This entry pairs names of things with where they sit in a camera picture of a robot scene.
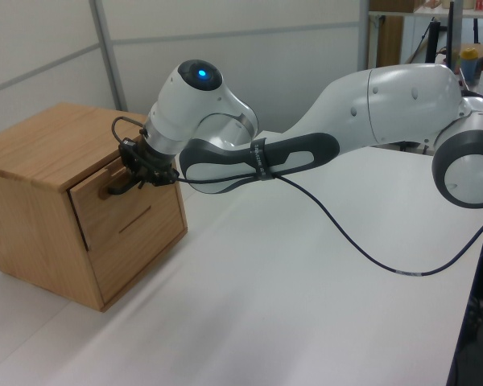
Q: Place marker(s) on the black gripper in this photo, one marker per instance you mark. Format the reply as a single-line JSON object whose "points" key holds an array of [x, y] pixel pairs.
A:
{"points": [[149, 163]]}

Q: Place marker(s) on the light wooden drawer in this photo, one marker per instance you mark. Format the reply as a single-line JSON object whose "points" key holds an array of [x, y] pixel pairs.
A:
{"points": [[145, 225]]}

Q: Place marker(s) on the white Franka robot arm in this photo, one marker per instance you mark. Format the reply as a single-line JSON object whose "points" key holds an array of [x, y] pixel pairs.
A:
{"points": [[406, 100]]}

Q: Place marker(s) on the light wooden cabinet box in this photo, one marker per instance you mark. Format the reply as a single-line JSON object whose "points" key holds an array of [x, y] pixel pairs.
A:
{"points": [[32, 225]]}

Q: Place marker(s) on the brown upright panel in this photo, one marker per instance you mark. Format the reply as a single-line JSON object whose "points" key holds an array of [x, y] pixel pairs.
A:
{"points": [[390, 40]]}

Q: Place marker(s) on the brown cardboard box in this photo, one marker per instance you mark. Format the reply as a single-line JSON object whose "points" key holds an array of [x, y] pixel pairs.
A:
{"points": [[392, 5]]}

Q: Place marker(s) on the white shelf board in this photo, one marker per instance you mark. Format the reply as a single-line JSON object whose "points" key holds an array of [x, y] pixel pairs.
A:
{"points": [[410, 14]]}

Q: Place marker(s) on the black monitor stand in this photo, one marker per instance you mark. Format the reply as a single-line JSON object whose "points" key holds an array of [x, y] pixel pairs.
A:
{"points": [[432, 40]]}

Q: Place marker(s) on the black upright pole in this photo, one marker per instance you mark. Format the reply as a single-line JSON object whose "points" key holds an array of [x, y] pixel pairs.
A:
{"points": [[452, 36]]}

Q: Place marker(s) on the blue bottle yellow cap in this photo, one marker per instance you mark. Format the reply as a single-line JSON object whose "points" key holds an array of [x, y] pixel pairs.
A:
{"points": [[469, 66]]}

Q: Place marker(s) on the grey partition post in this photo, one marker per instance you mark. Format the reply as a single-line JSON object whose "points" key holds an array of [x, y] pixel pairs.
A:
{"points": [[364, 32], [108, 52]]}

